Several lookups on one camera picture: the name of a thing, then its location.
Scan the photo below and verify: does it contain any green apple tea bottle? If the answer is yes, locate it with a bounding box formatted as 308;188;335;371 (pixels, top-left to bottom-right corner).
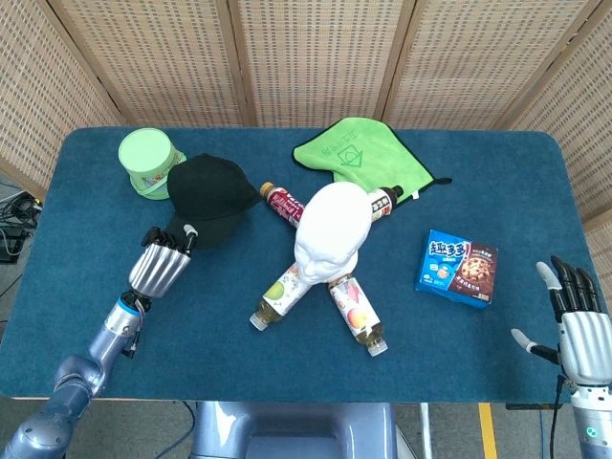
249;261;317;332

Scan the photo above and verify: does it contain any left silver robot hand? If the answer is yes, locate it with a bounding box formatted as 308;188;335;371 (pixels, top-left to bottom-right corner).
127;222;198;300

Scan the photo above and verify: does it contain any green microfiber cloth black trim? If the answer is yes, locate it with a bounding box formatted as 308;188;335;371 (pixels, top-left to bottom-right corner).
292;116;453;205

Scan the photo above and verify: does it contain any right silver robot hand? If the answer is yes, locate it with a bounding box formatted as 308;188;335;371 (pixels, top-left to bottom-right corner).
510;254;612;386

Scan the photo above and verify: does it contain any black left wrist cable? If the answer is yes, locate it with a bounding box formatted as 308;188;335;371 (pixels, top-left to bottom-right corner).
121;305;145;360

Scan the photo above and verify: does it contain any peach tea bottle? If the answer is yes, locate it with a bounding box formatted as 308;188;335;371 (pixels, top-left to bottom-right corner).
327;273;389;358

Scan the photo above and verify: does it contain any white table leg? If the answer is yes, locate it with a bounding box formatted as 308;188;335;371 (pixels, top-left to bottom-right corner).
419;403;432;459

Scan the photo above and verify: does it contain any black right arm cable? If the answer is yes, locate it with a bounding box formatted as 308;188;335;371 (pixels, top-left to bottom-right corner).
544;375;575;459

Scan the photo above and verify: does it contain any black floor cables bundle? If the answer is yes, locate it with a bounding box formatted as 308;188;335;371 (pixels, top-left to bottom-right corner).
0;188;44;264

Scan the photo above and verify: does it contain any green plastic bucket with handle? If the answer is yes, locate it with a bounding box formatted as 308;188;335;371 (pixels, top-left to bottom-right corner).
118;128;188;201

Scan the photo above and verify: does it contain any blue carpet table cover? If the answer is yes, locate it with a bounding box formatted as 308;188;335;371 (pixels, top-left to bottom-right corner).
0;124;612;403

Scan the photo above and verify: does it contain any blue chocolate cookie box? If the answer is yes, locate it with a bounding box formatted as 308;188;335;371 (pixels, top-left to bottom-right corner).
413;229;499;310

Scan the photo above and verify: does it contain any white foam mannequin head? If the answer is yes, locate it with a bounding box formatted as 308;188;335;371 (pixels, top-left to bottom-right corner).
294;181;373;288

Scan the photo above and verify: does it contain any black baseball cap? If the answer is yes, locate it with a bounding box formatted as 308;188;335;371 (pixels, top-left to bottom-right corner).
166;153;262;251

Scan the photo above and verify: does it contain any dark tea bottle black cap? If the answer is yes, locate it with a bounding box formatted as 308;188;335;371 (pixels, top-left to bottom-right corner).
366;185;406;224

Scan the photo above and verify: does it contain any blue-grey robot torso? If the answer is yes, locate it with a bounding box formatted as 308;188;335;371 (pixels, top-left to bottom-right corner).
190;401;401;459

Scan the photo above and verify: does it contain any red label drink bottle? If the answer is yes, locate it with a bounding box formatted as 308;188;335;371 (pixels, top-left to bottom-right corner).
259;180;307;230

